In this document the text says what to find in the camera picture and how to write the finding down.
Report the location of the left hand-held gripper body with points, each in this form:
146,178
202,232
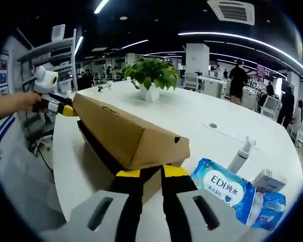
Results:
45,80

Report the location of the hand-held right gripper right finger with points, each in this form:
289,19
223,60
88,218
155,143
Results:
176,186

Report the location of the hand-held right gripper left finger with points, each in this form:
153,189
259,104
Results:
126,191

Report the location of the blue wet wipes pack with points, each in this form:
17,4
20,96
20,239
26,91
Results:
222,189

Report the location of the brown cardboard shoe box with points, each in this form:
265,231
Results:
121,131

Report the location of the white carton box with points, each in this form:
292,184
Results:
269,180

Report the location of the person's left hand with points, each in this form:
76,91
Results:
27,100

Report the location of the grey metal storage shelf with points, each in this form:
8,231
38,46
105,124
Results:
53,58

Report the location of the small black white device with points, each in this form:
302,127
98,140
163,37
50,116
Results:
104,88

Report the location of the white storage bin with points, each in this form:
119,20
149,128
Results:
58,32

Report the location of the small white tube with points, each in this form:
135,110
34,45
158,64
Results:
240,156

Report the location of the white table power strip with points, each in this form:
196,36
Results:
229,133

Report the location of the straight ceiling light strip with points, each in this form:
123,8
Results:
101,6

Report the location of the green potted plant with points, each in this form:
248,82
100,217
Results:
151,73

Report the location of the light blue plastic packet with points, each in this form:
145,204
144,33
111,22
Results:
271,209

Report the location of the white mesh office chair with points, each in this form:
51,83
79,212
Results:
271,107
192,80

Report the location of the white square pillar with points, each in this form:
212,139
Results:
197,59

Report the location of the long curved ceiling light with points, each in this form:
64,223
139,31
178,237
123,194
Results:
204,33

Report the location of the ceiling air conditioner vent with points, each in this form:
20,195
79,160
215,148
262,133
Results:
231,11

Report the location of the wall poster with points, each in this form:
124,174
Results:
1,75

